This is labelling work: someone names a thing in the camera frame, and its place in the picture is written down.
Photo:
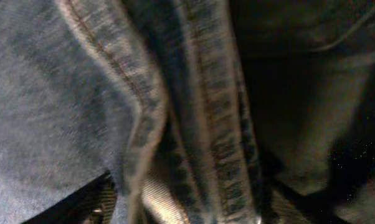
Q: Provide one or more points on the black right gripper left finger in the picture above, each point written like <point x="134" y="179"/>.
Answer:
<point x="92" y="204"/>

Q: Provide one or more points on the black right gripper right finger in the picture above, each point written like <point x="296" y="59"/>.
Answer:
<point x="317" y="206"/>

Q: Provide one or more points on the blue denim jeans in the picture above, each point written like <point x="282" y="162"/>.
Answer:
<point x="189" y="105"/>

